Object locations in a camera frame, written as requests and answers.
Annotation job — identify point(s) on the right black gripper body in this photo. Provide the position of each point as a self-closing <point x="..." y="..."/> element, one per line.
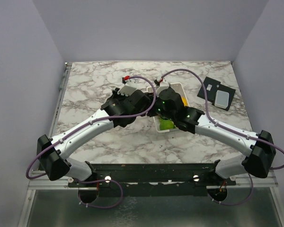
<point x="157" y="109"/>

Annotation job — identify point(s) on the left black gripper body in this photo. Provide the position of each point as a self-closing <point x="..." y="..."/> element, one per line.
<point x="120" y="98"/>

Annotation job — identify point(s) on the yellow bell pepper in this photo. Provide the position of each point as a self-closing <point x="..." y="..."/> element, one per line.
<point x="184" y="100"/>

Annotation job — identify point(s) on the white perforated plastic basket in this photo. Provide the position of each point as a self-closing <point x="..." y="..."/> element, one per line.
<point x="179" y="89"/>

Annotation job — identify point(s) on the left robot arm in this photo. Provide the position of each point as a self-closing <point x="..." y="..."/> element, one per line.
<point x="54" y="154"/>

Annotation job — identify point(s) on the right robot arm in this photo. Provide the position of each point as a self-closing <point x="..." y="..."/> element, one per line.
<point x="257" y="152"/>

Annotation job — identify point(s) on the green grapes bunch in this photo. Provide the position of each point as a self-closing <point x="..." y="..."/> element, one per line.
<point x="166" y="124"/>

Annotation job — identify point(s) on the black square mat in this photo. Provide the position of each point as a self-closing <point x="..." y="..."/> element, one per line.
<point x="212" y="86"/>

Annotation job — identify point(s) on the grey rectangular pad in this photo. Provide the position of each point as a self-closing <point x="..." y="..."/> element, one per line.
<point x="222" y="99"/>

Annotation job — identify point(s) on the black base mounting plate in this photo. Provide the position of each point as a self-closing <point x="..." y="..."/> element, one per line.
<point x="150" y="180"/>

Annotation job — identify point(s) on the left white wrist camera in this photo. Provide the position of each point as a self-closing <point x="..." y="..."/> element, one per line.
<point x="129" y="86"/>

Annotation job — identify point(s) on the aluminium side rail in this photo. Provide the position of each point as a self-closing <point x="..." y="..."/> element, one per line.
<point x="62" y="90"/>

